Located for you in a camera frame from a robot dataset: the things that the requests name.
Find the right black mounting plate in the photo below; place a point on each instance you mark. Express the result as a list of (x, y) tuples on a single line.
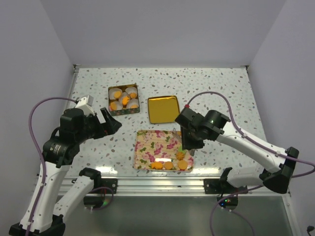
[(215, 186)]

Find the orange round cookie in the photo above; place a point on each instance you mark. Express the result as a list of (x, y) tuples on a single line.
[(168, 165), (113, 106), (182, 165)]

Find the tan scalloped cookie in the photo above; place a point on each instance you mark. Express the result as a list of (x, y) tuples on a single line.
[(133, 95)]

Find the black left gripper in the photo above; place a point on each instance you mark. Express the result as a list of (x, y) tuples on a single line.
[(109, 128)]

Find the gold tin lid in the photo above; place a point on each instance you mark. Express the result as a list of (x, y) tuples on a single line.
[(163, 109)]

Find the floral serving tray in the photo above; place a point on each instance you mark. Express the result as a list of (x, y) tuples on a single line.
[(158, 146)]

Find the white paper cup top right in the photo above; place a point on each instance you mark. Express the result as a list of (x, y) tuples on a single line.
[(131, 89)]

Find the white paper cup bottom right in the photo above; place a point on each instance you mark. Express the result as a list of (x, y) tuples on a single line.
[(132, 102)]

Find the black mounting plate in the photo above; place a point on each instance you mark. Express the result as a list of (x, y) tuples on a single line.
[(215, 186), (111, 183)]

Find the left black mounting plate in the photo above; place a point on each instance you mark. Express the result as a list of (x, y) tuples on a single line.
[(111, 183)]

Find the white paper cup bottom left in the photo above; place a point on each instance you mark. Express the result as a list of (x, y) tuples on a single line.
[(120, 106)]

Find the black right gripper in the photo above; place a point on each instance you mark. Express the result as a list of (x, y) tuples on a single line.
[(188, 144)]

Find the orange star cookie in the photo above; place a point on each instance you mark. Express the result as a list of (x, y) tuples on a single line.
[(125, 100)]

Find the orange fish cookie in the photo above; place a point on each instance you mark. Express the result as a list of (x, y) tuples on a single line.
[(157, 165)]

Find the floral cookie tin box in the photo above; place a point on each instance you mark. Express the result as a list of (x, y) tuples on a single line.
[(124, 111)]

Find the tan dotted round cookie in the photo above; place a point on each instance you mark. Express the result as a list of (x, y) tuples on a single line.
[(117, 94)]

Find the silver metal tongs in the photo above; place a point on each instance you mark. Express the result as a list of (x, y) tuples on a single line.
[(177, 135)]

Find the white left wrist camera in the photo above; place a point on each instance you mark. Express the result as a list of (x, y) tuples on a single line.
[(85, 104)]

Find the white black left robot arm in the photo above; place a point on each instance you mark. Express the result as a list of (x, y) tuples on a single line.
[(46, 216)]

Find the swirl shell cookie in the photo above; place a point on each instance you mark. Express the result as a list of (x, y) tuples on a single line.
[(180, 155)]

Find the white paper cup centre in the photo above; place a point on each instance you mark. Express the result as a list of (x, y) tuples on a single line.
[(123, 94)]

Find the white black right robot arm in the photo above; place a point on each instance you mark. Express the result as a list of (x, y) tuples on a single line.
[(276, 164)]

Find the aluminium front rail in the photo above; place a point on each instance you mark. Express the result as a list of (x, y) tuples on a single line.
[(160, 186)]

